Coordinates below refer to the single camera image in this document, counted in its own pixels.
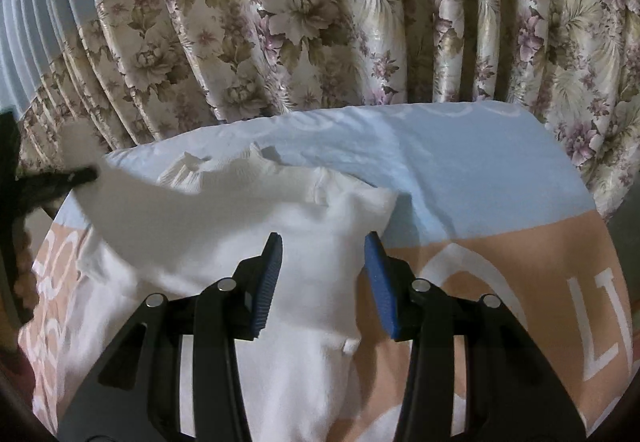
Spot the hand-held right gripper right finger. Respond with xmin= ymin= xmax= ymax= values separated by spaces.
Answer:
xmin=364 ymin=231 xmax=587 ymax=442

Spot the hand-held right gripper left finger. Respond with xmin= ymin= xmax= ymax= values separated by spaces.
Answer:
xmin=57 ymin=231 xmax=285 ymax=442

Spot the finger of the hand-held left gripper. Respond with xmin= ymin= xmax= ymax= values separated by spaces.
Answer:
xmin=14 ymin=166 xmax=99 ymax=217

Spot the white small garment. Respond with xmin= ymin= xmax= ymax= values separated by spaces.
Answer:
xmin=59 ymin=121 xmax=401 ymax=442

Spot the person's left hand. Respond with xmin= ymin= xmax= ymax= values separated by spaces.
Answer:
xmin=14 ymin=216 xmax=40 ymax=319

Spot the blue and peach printed bedsheet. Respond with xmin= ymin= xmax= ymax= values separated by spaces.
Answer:
xmin=17 ymin=102 xmax=637 ymax=442

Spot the floral curtain with blue top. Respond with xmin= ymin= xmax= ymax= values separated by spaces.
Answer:
xmin=0 ymin=0 xmax=640 ymax=223

